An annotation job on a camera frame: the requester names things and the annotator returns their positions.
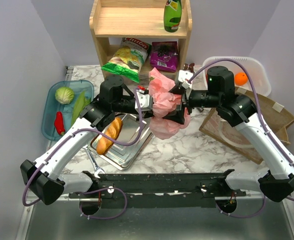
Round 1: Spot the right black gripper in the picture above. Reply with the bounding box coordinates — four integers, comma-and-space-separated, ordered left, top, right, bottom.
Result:
163, 84, 221, 124

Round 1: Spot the pink plastic grocery bag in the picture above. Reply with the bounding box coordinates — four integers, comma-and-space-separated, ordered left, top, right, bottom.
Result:
149, 68, 191, 140

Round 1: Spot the green chips bag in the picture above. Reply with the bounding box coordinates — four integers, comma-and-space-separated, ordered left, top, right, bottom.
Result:
102, 37, 151, 83

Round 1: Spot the magenta cat food pouch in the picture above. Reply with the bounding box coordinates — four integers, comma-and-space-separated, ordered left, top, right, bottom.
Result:
150, 41, 179, 73

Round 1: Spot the green toy leafy vegetable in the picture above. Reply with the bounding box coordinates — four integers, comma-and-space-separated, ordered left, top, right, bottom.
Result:
71, 91, 91, 126

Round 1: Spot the toy orange fruit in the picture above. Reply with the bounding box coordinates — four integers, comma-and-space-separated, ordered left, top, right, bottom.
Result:
234, 72, 248, 86

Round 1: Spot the pale green toy vegetable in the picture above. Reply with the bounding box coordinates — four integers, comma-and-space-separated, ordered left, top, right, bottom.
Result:
55, 86, 74, 105

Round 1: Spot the red toy pepper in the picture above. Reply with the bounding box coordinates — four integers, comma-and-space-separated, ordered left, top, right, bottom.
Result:
54, 111, 65, 136

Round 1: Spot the brown burlap tote bag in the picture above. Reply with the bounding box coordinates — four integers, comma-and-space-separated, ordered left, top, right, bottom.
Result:
198, 87, 294, 165

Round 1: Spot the green glass bottle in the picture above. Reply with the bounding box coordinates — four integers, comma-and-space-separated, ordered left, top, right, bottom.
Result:
163, 0, 182, 33

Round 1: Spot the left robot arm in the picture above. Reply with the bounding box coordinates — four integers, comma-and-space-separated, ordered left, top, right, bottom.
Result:
20, 75, 153, 205

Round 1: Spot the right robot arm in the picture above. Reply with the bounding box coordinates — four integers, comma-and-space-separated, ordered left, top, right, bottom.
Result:
165, 66, 294, 202

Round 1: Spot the toy baguette bread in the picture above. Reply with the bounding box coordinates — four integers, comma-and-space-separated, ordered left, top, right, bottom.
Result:
96, 117, 122, 155

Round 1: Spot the metal baking tray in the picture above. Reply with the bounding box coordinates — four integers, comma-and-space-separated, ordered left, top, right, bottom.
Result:
99, 114, 153, 171

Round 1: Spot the copper pipe fitting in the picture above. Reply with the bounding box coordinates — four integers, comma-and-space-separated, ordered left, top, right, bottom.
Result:
183, 63, 195, 73

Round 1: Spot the steel combination wrench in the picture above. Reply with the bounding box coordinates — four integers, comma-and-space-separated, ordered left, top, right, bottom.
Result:
83, 145, 105, 179

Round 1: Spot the white plastic bin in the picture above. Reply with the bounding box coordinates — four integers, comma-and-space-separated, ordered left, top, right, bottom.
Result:
200, 56, 272, 97

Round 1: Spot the teal plastic bin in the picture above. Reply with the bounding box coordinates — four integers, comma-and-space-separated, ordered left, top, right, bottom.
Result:
41, 79, 95, 142

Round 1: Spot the wooden step shelf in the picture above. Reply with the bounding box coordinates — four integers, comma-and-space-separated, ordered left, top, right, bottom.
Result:
89, 0, 192, 69

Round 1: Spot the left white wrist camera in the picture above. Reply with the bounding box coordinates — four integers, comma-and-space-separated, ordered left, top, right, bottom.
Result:
135, 86, 153, 112

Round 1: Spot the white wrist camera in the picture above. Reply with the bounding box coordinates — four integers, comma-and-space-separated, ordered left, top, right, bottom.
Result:
135, 86, 153, 112
175, 70, 193, 90

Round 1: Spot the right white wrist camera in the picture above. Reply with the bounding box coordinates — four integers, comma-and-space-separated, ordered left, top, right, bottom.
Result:
175, 70, 193, 90

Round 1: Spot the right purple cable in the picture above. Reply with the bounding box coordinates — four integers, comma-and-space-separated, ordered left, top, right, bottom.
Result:
189, 58, 294, 218

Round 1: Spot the purple cable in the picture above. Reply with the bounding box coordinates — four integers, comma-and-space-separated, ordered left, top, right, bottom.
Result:
21, 87, 147, 220
189, 58, 294, 218

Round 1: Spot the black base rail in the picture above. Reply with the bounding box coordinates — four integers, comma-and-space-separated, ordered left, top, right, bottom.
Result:
69, 170, 246, 209

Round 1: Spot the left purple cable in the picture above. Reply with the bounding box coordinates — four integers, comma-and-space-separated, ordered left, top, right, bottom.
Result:
21, 87, 147, 220

